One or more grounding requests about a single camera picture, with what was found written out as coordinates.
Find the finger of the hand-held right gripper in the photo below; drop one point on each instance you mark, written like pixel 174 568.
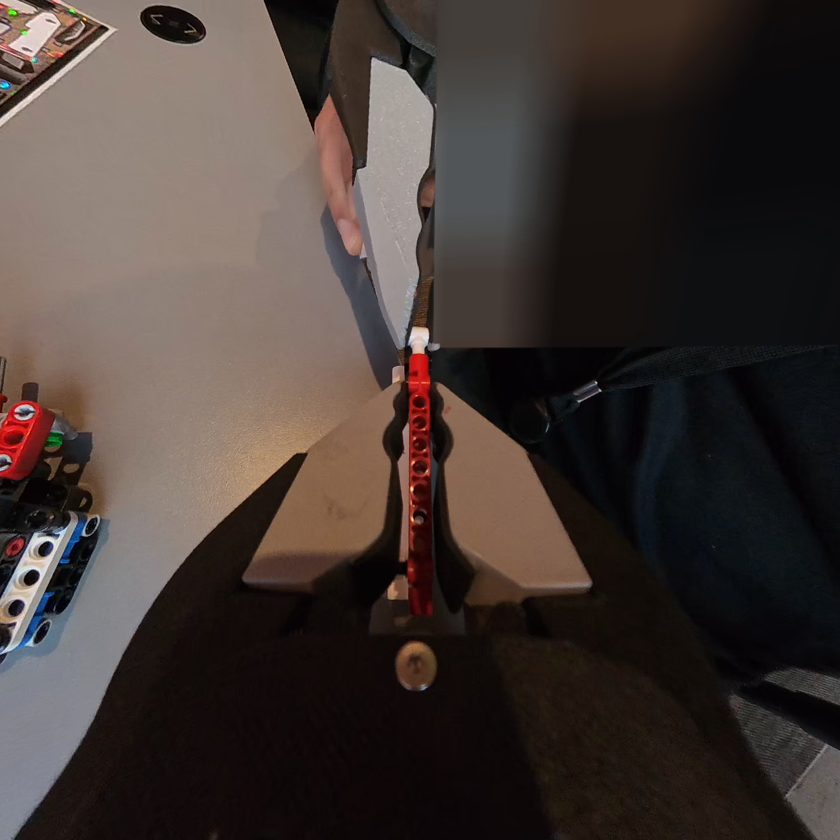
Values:
pixel 394 197

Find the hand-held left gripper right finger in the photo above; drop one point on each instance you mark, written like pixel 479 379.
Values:
pixel 512 518

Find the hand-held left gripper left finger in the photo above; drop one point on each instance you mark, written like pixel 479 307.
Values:
pixel 334 518

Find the red brick beam with holes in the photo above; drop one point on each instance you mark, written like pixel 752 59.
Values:
pixel 420 459

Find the small white connector brick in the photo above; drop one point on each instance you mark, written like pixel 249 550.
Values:
pixel 418 340

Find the black oval desk control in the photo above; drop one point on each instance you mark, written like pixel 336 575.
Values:
pixel 172 25

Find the grey desk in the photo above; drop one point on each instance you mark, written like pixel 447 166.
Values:
pixel 197 249

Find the person's right hand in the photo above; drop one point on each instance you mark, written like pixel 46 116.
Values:
pixel 336 177

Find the person's black top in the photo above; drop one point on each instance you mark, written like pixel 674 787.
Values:
pixel 689 525

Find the brick car model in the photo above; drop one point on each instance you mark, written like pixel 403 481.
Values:
pixel 33 564

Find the holographic sticker sheet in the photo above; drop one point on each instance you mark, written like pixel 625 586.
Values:
pixel 39 39

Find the grey fabric chair seat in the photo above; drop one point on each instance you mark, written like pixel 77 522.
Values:
pixel 768 741

